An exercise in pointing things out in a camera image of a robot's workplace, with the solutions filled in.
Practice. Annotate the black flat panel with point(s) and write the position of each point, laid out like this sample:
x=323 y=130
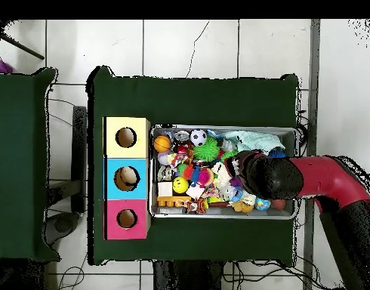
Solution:
x=79 y=151

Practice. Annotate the green spiky ball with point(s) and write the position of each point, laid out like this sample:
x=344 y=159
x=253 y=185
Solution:
x=206 y=149
x=230 y=155

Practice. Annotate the mint green cloth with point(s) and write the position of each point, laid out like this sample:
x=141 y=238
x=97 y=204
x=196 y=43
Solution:
x=251 y=140

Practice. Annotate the wooden box with three holes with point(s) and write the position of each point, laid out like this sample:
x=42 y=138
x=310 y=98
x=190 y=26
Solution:
x=112 y=151

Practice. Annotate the yellow smiley face ball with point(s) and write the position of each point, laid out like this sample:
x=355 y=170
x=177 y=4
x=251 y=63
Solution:
x=180 y=185

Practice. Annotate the silver soda can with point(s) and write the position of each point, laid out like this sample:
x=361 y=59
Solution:
x=182 y=136

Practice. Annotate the orange basketball toy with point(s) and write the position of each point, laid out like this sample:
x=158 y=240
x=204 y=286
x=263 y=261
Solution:
x=162 y=143

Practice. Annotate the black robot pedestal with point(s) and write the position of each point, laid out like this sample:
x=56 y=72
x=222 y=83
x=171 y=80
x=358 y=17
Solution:
x=188 y=278

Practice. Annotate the blue spiky ball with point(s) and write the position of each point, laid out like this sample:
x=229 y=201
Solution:
x=277 y=153

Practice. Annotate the black and white soccer ball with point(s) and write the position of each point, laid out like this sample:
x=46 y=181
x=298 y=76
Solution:
x=198 y=137

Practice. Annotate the black rod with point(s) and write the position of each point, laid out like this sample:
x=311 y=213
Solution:
x=25 y=48

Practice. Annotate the gray round base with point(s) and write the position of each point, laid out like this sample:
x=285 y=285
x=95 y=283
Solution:
x=62 y=225

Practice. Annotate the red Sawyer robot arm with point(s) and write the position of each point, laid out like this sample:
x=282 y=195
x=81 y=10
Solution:
x=330 y=178

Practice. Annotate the purple object on floor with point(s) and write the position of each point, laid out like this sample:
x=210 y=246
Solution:
x=2 y=66

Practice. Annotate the silver mesh bin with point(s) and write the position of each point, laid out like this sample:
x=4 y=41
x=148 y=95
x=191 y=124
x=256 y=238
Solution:
x=221 y=215

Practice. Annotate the orange tiger plush toy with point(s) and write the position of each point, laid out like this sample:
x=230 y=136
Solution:
x=195 y=206

